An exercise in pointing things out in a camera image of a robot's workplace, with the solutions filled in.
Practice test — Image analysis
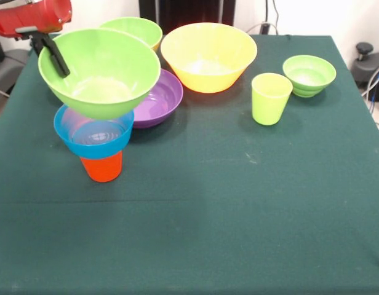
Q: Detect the dark green tablecloth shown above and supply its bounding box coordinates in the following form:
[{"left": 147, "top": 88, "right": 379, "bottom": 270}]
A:
[{"left": 0, "top": 33, "right": 379, "bottom": 295}]

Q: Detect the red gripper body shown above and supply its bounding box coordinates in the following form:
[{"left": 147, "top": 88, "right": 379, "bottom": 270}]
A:
[{"left": 0, "top": 0, "right": 73, "bottom": 38}]

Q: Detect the grey cable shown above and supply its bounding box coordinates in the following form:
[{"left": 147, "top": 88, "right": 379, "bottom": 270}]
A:
[{"left": 361, "top": 62, "right": 379, "bottom": 96}]

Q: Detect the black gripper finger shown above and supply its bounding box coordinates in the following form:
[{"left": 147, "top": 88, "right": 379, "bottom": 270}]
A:
[
  {"left": 30, "top": 38, "right": 43, "bottom": 58},
  {"left": 38, "top": 34, "right": 70, "bottom": 77}
]

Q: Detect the blue bowl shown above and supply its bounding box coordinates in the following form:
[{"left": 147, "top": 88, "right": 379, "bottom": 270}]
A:
[{"left": 53, "top": 104, "right": 135, "bottom": 160}]

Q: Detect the small green bowl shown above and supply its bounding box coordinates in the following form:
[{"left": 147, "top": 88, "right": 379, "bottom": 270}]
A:
[{"left": 282, "top": 55, "right": 337, "bottom": 98}]

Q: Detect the yellow-green cup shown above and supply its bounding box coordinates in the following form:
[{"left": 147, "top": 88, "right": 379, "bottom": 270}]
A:
[{"left": 251, "top": 73, "right": 293, "bottom": 126}]

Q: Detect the large light green bowl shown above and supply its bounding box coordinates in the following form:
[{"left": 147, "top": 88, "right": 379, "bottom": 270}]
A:
[
  {"left": 38, "top": 28, "right": 162, "bottom": 120},
  {"left": 99, "top": 17, "right": 163, "bottom": 52}
]

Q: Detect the blue cable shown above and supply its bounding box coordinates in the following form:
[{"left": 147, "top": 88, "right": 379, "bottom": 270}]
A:
[{"left": 369, "top": 72, "right": 379, "bottom": 115}]

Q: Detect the black knobbed stand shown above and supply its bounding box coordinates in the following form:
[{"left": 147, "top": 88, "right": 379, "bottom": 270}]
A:
[{"left": 352, "top": 42, "right": 379, "bottom": 102}]

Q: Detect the purple bowl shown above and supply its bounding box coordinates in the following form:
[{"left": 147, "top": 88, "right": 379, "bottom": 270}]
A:
[{"left": 132, "top": 69, "right": 184, "bottom": 129}]

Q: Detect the grey chair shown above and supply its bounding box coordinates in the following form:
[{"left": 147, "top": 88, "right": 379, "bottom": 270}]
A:
[{"left": 0, "top": 49, "right": 32, "bottom": 96}]

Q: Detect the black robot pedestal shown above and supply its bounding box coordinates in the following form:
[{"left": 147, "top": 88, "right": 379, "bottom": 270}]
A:
[{"left": 139, "top": 0, "right": 236, "bottom": 34}]

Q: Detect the large yellow bowl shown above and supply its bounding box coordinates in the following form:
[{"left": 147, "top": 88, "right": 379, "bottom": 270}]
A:
[{"left": 160, "top": 22, "right": 258, "bottom": 93}]

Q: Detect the black hanging cable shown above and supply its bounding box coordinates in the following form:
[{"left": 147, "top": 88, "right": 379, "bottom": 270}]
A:
[{"left": 271, "top": 0, "right": 280, "bottom": 26}]

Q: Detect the orange cup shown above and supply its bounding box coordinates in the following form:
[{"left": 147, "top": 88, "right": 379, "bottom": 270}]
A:
[{"left": 79, "top": 150, "right": 124, "bottom": 183}]

